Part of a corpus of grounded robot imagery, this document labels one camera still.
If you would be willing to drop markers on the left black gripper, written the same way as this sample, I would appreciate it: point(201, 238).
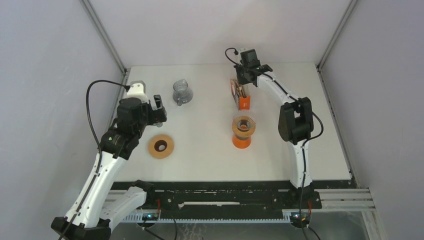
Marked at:
point(156, 116)

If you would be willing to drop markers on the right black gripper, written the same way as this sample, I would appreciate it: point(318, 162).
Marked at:
point(240, 80)

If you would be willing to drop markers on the grey glass carafe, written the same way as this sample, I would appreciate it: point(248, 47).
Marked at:
point(182, 93)

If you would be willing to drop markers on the clear glass dripper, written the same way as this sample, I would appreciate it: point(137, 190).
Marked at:
point(244, 115)

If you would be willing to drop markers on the orange glass carafe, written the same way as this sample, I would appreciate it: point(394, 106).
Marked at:
point(241, 141)

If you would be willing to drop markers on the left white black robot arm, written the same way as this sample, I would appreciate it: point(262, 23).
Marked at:
point(87, 219)

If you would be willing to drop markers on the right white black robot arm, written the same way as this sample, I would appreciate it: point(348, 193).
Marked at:
point(295, 123)

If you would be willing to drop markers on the orange coffee filter box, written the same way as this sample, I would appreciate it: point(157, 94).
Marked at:
point(240, 95)

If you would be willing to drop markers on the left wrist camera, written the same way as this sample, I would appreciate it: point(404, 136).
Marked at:
point(138, 90)

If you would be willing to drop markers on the black mounting base plate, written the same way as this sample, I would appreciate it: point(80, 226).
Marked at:
point(225, 199)

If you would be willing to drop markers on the white cable duct strip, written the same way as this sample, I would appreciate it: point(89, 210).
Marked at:
point(139, 217)

